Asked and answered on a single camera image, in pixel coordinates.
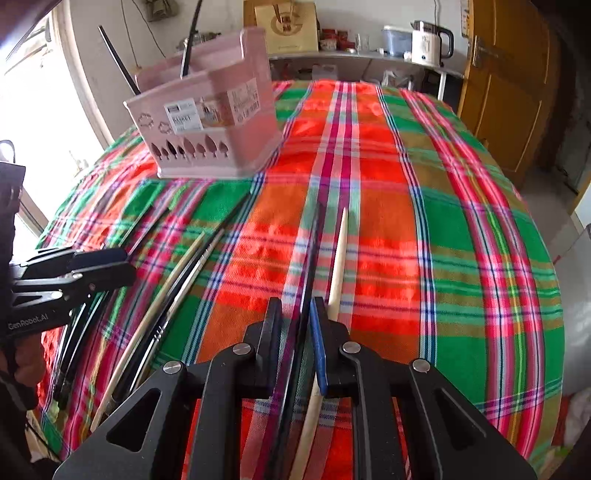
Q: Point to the steel pot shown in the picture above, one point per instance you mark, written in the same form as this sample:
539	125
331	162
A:
203	39

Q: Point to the tan paper bag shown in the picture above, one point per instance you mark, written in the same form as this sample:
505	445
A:
281	27

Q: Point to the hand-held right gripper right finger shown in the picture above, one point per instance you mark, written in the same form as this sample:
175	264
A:
318	350

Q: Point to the hanging cloth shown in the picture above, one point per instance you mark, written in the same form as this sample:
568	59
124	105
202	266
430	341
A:
154	9

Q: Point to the plaid tablecloth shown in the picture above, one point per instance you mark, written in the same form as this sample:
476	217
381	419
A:
415	277

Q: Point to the wall calendar strip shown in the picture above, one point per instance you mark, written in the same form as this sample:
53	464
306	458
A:
466	18

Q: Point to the person's left hand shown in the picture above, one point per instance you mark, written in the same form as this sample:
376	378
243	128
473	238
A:
30	362

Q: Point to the metal shelf table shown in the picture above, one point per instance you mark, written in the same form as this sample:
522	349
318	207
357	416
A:
369	57

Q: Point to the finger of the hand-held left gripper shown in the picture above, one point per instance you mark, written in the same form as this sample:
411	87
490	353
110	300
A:
111	277
106	256

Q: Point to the red jars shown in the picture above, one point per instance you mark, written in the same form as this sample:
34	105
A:
334	41

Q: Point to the black chopstick with pale tip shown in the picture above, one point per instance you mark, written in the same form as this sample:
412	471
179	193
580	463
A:
194	277

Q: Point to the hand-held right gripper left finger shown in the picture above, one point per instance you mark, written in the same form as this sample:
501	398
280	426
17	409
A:
270	350

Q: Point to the white plastic jug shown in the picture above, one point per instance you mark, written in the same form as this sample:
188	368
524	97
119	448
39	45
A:
325	74

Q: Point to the pink plastic utensil holder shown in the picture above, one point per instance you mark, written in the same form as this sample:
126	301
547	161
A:
207	138

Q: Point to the clear plastic bag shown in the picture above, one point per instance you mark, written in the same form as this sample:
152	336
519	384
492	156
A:
395	78

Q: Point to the person's left forearm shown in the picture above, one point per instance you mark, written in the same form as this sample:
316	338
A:
16	397

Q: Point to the light wooden chopstick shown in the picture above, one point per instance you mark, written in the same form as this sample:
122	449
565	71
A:
154	321
338	258

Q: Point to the window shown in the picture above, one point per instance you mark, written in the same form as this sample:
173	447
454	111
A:
46	115

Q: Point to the clear drinking glass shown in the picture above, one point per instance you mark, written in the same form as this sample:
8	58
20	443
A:
362	44

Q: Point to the translucent blue container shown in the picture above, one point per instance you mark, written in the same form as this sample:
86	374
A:
397	41

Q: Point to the white electric kettle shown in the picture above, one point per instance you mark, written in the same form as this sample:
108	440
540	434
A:
427	44

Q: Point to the wooden door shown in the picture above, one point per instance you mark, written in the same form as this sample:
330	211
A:
508	115

